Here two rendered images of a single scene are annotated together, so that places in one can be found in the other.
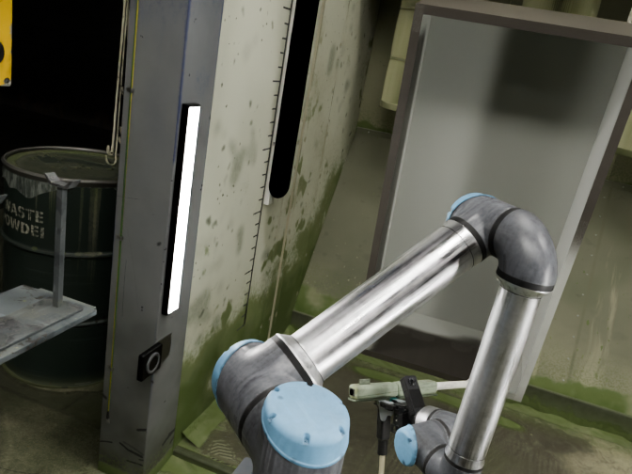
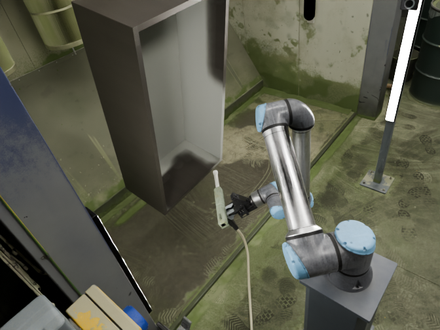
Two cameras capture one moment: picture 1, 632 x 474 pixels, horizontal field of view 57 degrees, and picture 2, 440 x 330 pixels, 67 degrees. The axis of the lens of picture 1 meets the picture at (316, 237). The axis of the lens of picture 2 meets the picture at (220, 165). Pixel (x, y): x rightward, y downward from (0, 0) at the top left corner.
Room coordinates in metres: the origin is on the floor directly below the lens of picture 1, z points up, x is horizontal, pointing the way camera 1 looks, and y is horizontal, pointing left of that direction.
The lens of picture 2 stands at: (0.87, 0.83, 2.00)
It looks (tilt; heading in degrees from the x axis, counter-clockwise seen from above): 40 degrees down; 300
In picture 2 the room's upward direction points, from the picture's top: 11 degrees counter-clockwise
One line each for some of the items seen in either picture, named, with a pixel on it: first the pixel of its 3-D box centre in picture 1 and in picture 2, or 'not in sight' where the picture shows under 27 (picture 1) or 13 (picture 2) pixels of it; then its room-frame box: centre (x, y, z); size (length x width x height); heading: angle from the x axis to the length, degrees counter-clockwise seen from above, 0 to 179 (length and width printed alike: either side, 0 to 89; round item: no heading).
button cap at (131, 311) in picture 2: not in sight; (133, 320); (1.17, 0.69, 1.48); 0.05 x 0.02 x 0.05; 163
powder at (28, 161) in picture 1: (81, 166); not in sight; (2.30, 0.99, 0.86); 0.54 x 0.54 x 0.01
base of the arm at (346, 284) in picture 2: not in sight; (349, 265); (0.84, -0.04, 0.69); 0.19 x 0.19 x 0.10
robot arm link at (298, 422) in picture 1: (298, 445); (351, 246); (0.85, -0.03, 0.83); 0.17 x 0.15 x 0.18; 32
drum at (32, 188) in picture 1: (76, 263); not in sight; (2.30, 0.98, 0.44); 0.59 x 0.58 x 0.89; 54
